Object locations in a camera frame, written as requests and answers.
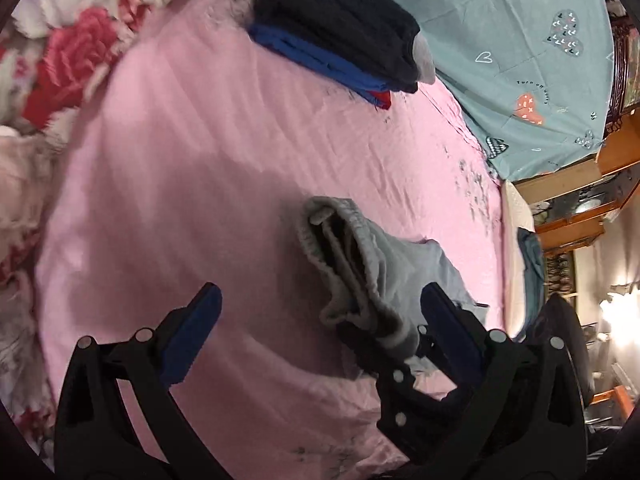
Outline grey pants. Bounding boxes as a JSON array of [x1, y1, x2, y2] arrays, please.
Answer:
[[299, 195, 490, 376]]

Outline white quilted pillow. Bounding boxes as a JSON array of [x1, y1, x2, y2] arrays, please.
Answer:
[[501, 180, 537, 338]]

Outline teal heart print blanket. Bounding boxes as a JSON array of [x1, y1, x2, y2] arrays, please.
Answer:
[[345, 0, 615, 182]]

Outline folded navy garment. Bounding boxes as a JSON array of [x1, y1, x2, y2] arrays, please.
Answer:
[[252, 0, 437, 94]]

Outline display cabinet with plates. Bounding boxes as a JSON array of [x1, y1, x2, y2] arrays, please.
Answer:
[[602, 0, 640, 138]]

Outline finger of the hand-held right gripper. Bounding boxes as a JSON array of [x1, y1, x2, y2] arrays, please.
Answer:
[[340, 322, 453, 460]]

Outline pink floral bedsheet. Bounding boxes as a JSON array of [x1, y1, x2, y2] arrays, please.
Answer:
[[35, 0, 507, 480]]

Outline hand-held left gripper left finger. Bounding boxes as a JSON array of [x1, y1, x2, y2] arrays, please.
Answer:
[[54, 282, 223, 480]]

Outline folded blue garment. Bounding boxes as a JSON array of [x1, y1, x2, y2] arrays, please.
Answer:
[[249, 22, 392, 105]]

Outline dark teal garment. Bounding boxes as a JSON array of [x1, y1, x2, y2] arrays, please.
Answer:
[[516, 227, 547, 342]]

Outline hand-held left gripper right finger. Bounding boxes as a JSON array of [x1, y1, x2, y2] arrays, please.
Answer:
[[420, 282, 590, 480]]

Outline red floral quilt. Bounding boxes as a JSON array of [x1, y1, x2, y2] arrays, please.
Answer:
[[0, 0, 281, 461]]

